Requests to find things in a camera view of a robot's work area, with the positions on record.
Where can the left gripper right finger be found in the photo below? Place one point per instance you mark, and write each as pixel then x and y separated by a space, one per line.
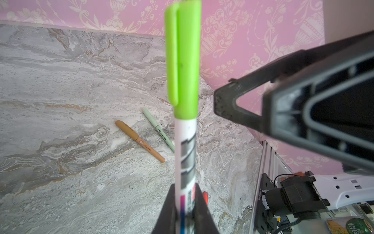
pixel 204 223

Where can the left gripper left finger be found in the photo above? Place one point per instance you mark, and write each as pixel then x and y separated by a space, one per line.
pixel 167 218

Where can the light green pen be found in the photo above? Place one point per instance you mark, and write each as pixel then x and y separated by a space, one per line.
pixel 158 128

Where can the tan brown pen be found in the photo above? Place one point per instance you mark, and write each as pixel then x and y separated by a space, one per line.
pixel 133 135

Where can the bright green pen cap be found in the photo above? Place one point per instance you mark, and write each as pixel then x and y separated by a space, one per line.
pixel 182 35

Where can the white marker green tip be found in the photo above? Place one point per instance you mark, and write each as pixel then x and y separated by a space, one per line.
pixel 185 175

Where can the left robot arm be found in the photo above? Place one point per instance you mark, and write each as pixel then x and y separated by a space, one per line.
pixel 279 203

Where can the red pen cap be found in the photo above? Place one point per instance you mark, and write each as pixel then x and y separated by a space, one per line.
pixel 205 196

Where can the green snack bag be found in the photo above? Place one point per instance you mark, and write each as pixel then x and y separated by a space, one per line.
pixel 349 225

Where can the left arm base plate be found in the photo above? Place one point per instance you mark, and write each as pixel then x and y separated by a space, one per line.
pixel 265 221

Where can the aluminium front rail frame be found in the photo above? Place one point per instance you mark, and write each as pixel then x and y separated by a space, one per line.
pixel 272 165

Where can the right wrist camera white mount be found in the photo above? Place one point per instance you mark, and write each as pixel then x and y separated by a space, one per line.
pixel 344 19

